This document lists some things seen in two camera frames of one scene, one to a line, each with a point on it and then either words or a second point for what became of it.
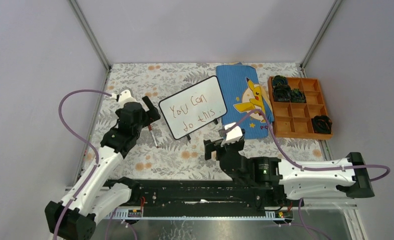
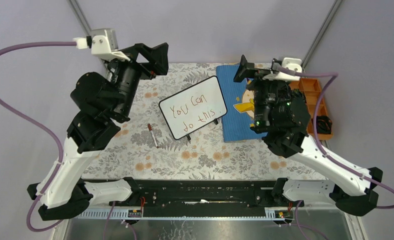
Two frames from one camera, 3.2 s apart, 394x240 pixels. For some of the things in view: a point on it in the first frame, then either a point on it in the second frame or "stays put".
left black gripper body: (144, 118) -> (146, 70)
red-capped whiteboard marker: (151, 131) stays put
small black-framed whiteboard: (193, 107) stays put
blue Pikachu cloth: (243, 92) stays put
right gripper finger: (210, 146) -> (246, 70)
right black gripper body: (234, 147) -> (265, 73)
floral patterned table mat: (165, 157) stays put
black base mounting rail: (207, 194) stays put
